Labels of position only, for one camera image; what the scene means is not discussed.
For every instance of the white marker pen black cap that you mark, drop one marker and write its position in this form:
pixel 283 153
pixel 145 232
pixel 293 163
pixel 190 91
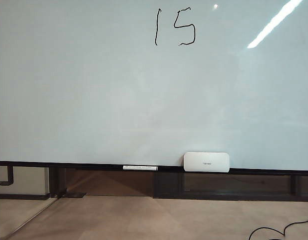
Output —
pixel 138 168

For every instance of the large white whiteboard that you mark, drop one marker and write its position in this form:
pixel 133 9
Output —
pixel 93 112

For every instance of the white rectangular board eraser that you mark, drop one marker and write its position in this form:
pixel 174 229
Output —
pixel 206 162

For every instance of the black bent pipe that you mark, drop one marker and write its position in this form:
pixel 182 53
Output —
pixel 10 175

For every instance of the black whiteboard tray rail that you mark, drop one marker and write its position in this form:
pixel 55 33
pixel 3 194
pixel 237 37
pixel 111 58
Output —
pixel 69 165

